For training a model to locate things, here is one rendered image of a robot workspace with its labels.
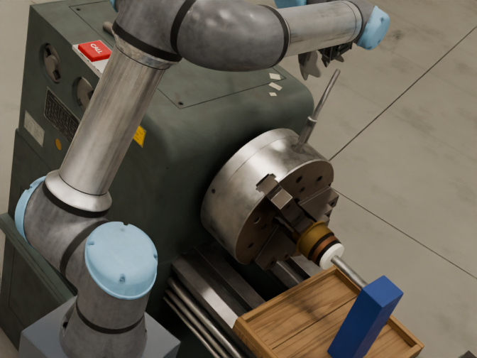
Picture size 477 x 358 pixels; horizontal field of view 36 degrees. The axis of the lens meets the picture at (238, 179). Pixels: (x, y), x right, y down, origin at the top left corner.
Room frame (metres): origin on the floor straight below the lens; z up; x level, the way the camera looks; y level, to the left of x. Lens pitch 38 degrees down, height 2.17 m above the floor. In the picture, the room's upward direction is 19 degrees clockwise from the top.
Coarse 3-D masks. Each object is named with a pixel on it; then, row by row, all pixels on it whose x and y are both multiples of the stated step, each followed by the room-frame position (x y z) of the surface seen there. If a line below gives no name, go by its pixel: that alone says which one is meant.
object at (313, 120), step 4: (308, 116) 1.37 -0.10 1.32; (312, 116) 1.37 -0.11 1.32; (308, 120) 1.36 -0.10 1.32; (312, 120) 1.36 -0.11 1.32; (316, 120) 1.36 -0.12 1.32; (308, 124) 1.36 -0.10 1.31; (312, 124) 1.36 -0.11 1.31; (304, 128) 1.36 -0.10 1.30; (312, 128) 1.36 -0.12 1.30; (308, 136) 1.36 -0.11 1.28; (296, 148) 1.36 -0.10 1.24; (300, 148) 1.35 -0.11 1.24
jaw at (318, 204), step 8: (320, 192) 1.40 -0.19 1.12; (328, 192) 1.40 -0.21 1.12; (296, 200) 1.35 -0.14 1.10; (304, 200) 1.36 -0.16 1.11; (312, 200) 1.36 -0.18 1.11; (320, 200) 1.37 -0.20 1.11; (328, 200) 1.38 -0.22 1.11; (336, 200) 1.40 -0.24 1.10; (304, 208) 1.33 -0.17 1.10; (312, 208) 1.34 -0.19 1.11; (320, 208) 1.35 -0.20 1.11; (328, 208) 1.35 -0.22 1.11; (312, 216) 1.32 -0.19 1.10; (320, 216) 1.32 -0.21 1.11; (328, 216) 1.36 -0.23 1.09
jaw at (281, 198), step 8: (272, 176) 1.27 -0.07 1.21; (264, 184) 1.25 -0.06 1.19; (272, 184) 1.25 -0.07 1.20; (264, 192) 1.24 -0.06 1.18; (272, 192) 1.25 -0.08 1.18; (280, 192) 1.25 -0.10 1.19; (272, 200) 1.23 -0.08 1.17; (280, 200) 1.23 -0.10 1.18; (288, 200) 1.23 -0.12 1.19; (280, 208) 1.22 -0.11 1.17; (288, 208) 1.24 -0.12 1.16; (296, 208) 1.25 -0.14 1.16; (280, 216) 1.27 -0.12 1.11; (288, 216) 1.24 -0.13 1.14; (296, 216) 1.24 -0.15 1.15; (304, 216) 1.26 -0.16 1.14; (288, 224) 1.27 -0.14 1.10; (296, 224) 1.25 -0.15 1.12; (304, 224) 1.25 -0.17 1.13
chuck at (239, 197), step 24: (288, 144) 1.36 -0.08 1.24; (240, 168) 1.28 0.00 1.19; (264, 168) 1.28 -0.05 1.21; (288, 168) 1.29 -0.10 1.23; (312, 168) 1.35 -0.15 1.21; (240, 192) 1.24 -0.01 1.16; (288, 192) 1.30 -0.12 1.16; (312, 192) 1.38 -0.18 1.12; (216, 216) 1.23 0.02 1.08; (240, 216) 1.21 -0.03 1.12; (264, 216) 1.25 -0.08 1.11; (240, 240) 1.21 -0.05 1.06; (264, 240) 1.28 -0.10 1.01
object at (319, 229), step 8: (312, 224) 1.26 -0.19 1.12; (320, 224) 1.27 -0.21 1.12; (296, 232) 1.26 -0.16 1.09; (304, 232) 1.24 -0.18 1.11; (312, 232) 1.25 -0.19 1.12; (320, 232) 1.25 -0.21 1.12; (328, 232) 1.26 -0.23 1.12; (296, 240) 1.26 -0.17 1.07; (304, 240) 1.24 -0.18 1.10; (312, 240) 1.23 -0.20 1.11; (320, 240) 1.24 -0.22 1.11; (328, 240) 1.24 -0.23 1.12; (336, 240) 1.25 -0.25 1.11; (296, 248) 1.24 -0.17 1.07; (304, 248) 1.23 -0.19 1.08; (312, 248) 1.22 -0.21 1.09; (320, 248) 1.22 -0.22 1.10; (328, 248) 1.22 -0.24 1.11; (312, 256) 1.22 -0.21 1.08; (320, 256) 1.21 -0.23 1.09
